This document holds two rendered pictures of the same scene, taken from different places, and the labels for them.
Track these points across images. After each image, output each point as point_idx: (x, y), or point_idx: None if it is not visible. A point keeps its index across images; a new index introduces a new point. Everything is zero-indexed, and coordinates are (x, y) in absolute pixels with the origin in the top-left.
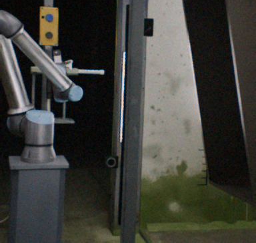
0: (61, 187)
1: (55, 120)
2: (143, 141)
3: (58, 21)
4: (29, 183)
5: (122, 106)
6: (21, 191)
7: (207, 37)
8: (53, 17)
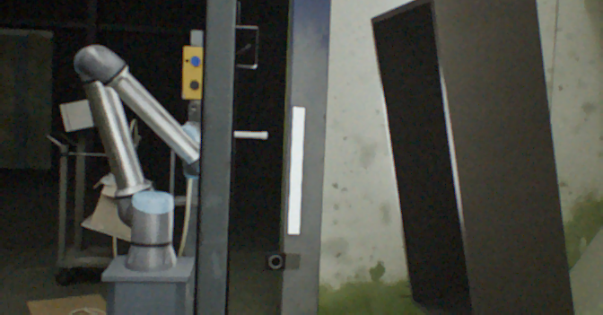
0: (178, 310)
1: (197, 201)
2: (322, 233)
3: None
4: (131, 301)
5: (291, 183)
6: (119, 314)
7: (411, 84)
8: (201, 60)
